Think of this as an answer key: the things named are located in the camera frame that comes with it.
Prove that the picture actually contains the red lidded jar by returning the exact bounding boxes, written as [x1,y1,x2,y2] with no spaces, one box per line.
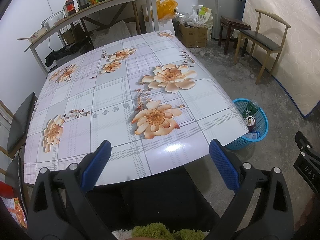
[64,0,76,16]

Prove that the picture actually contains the dark chair beside table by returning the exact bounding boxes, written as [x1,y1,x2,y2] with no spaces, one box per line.
[1,92,37,159]

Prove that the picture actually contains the green plastic drink bottle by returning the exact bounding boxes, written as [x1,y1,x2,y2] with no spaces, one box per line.
[242,100,260,118]

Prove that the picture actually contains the white side table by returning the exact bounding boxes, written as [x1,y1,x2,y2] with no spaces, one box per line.
[17,0,162,75]

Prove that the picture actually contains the wooden chair dark seat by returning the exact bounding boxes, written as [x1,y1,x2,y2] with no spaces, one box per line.
[234,9,291,85]

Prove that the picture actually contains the white blue small box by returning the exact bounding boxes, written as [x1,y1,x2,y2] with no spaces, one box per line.
[244,131,260,140]

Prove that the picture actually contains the black clothes under shelf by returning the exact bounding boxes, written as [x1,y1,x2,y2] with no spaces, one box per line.
[46,37,94,67]

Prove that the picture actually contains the dark wooden stool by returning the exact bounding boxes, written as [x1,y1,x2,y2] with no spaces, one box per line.
[218,16,251,55]

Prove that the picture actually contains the red drink can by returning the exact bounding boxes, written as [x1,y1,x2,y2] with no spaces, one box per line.
[245,115,256,132]

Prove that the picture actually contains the glass bowl on shelf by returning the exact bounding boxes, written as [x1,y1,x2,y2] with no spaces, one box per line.
[41,10,65,30]

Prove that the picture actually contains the white bags in box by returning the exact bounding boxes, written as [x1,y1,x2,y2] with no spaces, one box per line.
[174,5,213,28]

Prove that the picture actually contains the cardboard box on floor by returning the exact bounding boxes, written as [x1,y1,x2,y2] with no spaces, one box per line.
[178,24,207,48]

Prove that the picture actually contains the white mattress against wall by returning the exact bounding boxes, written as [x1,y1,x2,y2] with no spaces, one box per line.
[243,0,319,117]

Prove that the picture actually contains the yellow plastic bag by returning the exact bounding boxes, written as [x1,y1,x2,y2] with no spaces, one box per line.
[156,0,178,21]

